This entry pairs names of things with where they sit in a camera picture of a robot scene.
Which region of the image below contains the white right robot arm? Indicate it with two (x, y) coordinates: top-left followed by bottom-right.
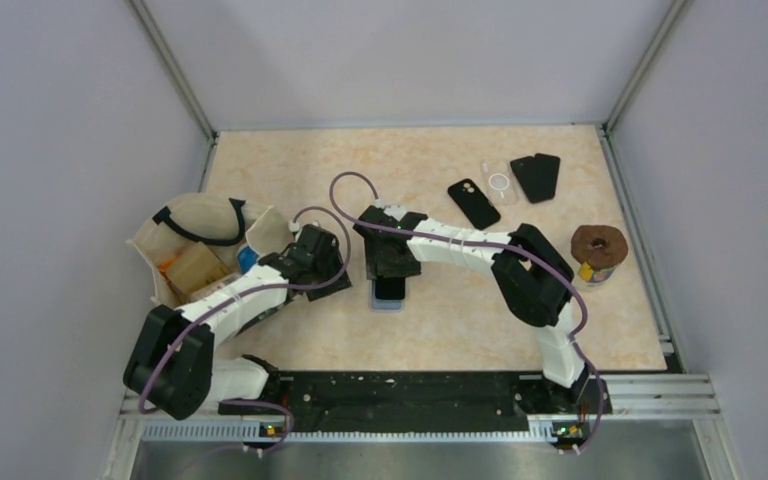
(352, 204), (599, 412)

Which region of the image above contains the aluminium frame rail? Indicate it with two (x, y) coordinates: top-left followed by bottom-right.
(118, 374), (723, 445)

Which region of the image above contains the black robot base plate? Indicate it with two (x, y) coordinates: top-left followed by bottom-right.
(259, 371), (612, 433)

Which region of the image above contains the black smartphone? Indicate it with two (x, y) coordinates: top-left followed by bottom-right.
(372, 278), (406, 302)

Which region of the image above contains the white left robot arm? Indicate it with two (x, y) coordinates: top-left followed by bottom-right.
(123, 224), (351, 420)

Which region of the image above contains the beige tote bag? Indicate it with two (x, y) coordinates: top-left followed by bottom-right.
(125, 192), (299, 326)

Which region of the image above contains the clear magsafe phone case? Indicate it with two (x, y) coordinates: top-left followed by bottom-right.
(479, 160), (519, 207)

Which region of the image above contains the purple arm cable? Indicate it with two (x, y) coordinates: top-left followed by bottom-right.
(137, 206), (353, 458)
(328, 171), (607, 455)

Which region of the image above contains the black flat phone case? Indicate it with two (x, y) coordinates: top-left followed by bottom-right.
(509, 153), (561, 204)

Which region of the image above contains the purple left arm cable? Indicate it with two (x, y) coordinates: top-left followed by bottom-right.
(137, 206), (353, 458)

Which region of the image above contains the lavender phone case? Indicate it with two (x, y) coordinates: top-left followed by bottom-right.
(370, 298), (404, 313)

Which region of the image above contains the blue snack packet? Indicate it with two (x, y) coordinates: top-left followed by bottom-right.
(236, 244), (259, 274)

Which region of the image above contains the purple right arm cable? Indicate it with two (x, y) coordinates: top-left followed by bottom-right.
(328, 171), (607, 455)

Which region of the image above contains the black phone case with camera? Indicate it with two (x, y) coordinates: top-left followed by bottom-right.
(447, 178), (501, 230)

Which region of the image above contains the brown donut on cup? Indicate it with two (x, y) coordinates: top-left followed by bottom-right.
(570, 225), (629, 286)

